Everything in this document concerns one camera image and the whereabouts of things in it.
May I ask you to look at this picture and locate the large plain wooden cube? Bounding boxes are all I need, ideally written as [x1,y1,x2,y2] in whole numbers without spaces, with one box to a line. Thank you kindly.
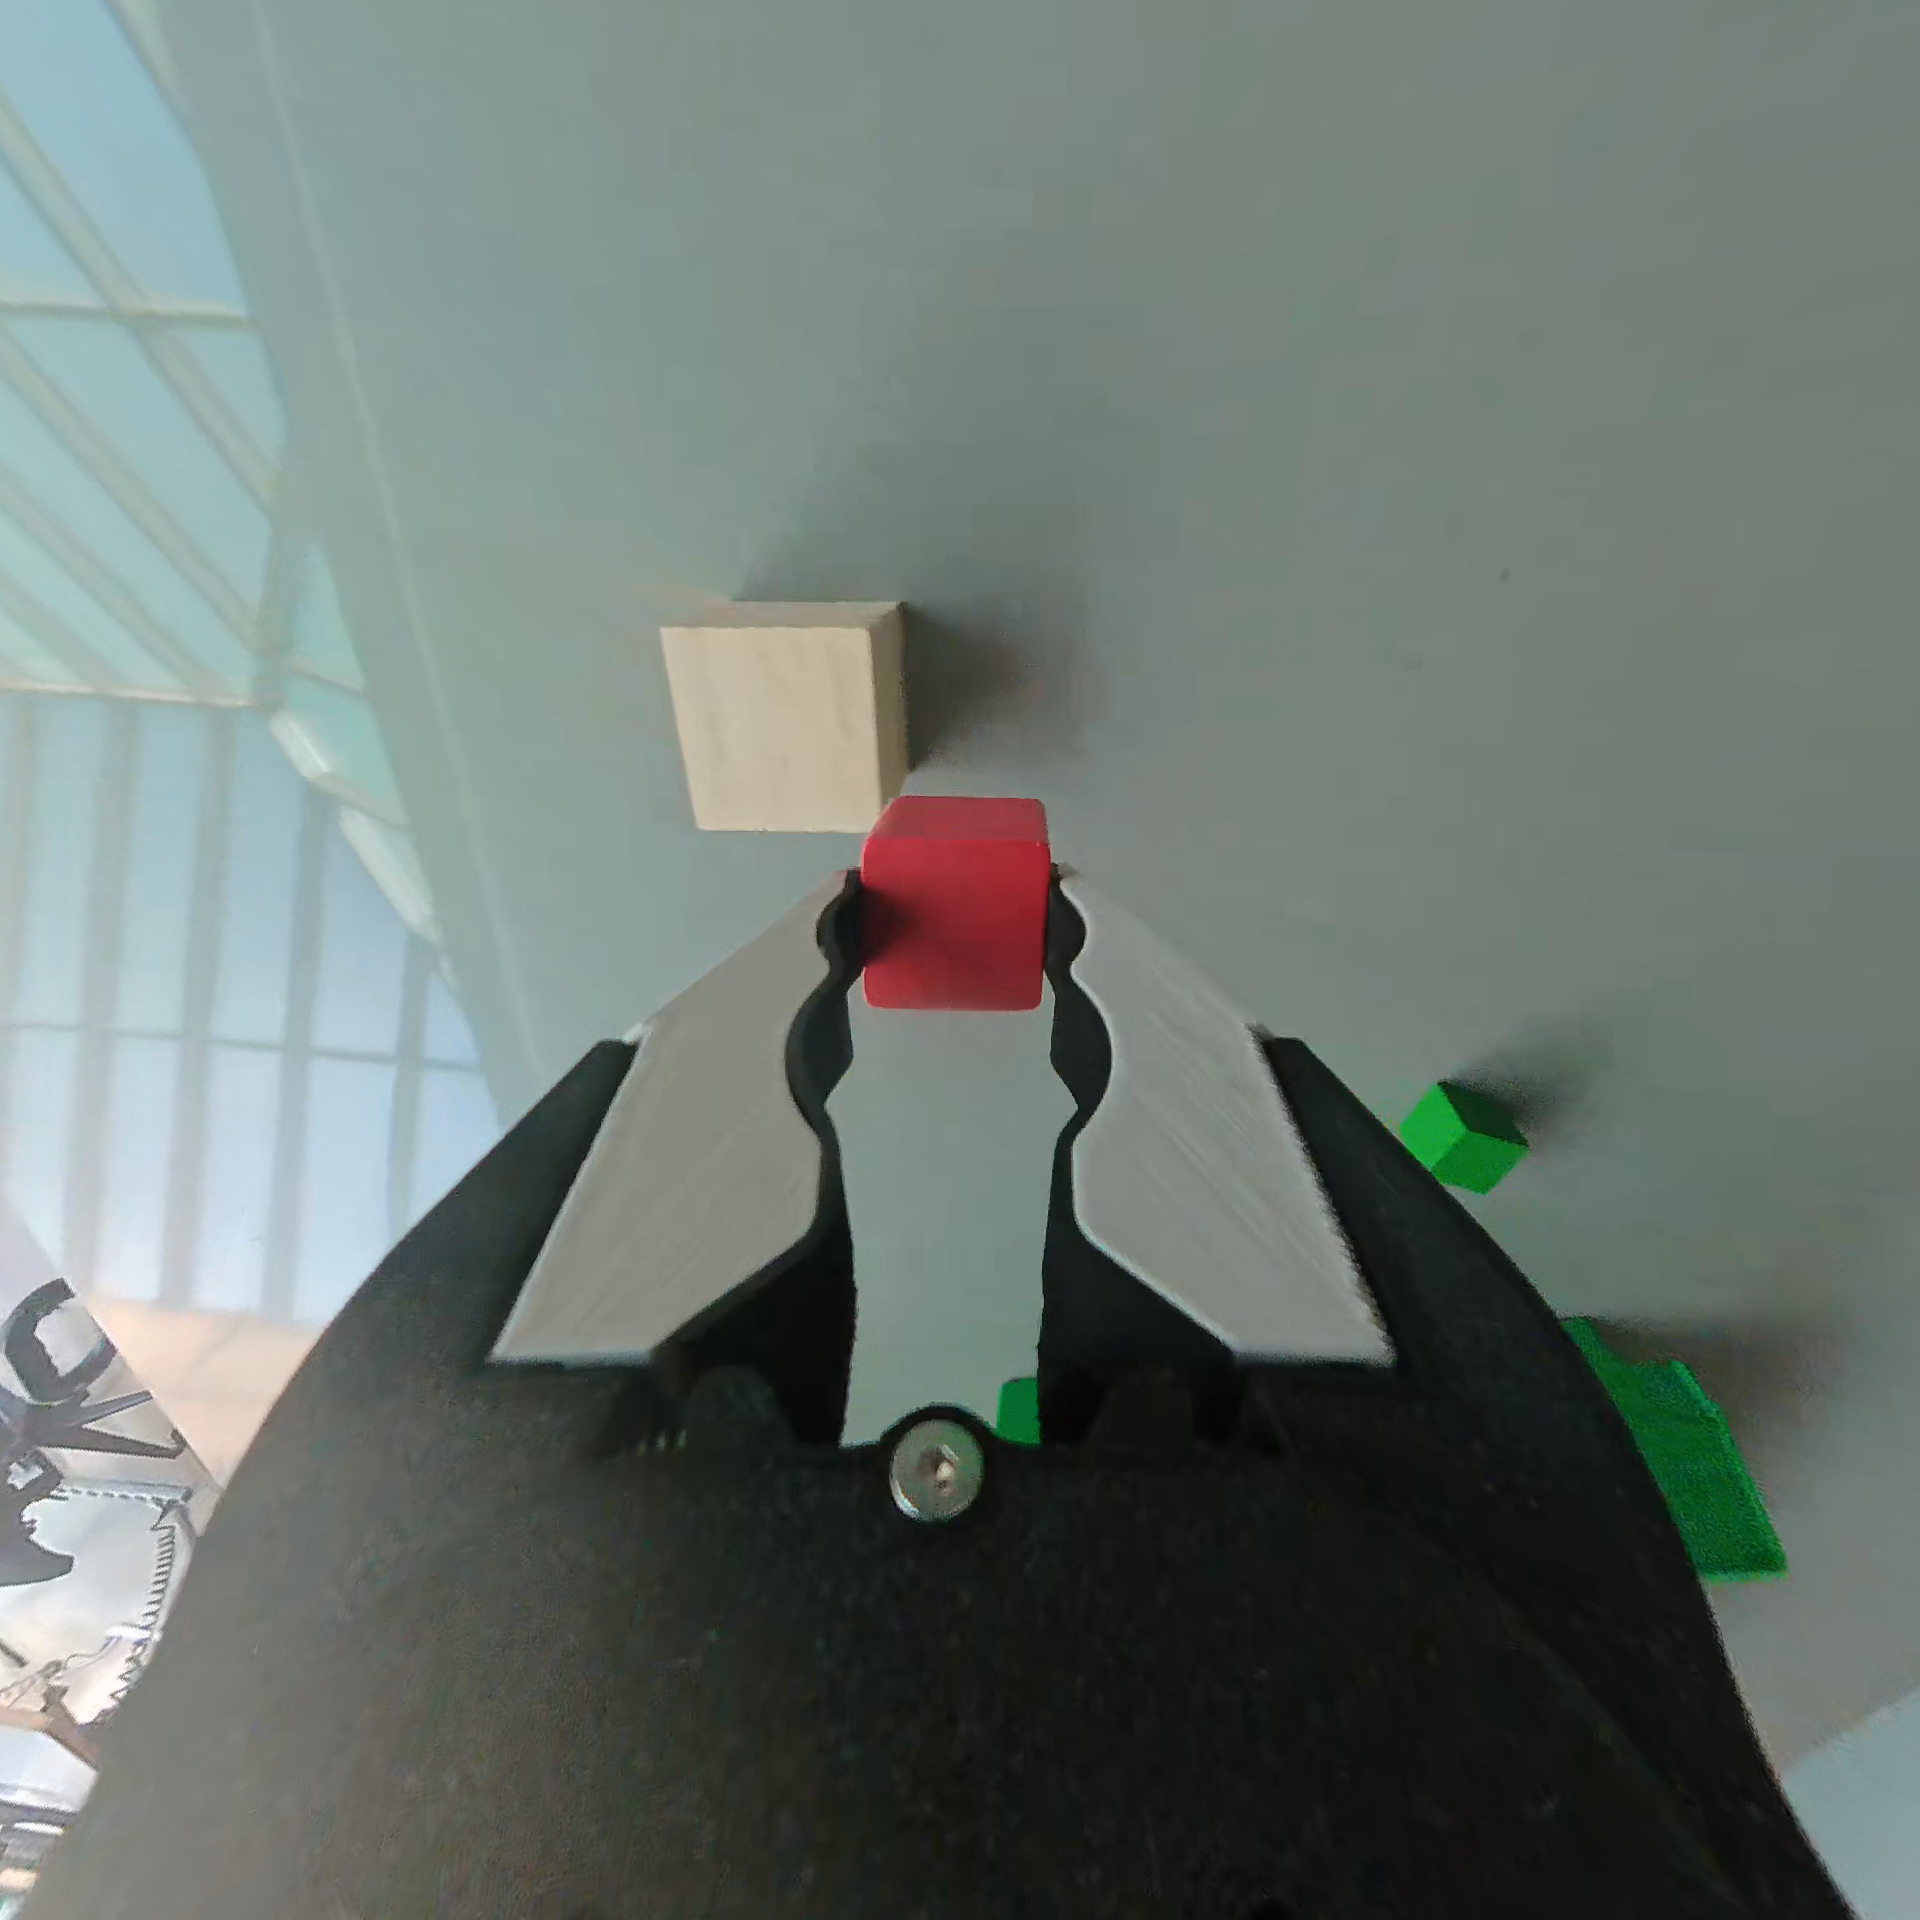
[661,604,911,833]

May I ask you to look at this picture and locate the white board with black print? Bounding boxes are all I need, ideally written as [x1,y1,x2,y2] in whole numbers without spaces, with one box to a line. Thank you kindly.
[0,1199,204,1770]

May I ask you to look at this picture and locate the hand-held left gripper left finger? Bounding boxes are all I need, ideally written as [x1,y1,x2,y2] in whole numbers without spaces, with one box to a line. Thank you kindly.
[487,866,863,1449]

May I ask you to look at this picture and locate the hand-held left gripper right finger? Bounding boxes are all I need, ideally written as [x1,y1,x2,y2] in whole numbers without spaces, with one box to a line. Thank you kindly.
[1037,866,1397,1444]

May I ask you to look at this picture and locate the red wooden cube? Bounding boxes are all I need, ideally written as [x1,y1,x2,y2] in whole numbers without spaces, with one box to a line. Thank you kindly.
[859,796,1050,1015]

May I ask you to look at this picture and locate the small dark green wooden cube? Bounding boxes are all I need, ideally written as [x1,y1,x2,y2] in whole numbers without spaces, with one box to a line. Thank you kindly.
[1399,1084,1532,1192]

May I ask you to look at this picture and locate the green plastic bin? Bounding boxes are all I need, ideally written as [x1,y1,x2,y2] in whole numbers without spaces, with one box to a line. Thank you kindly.
[996,1317,1789,1584]

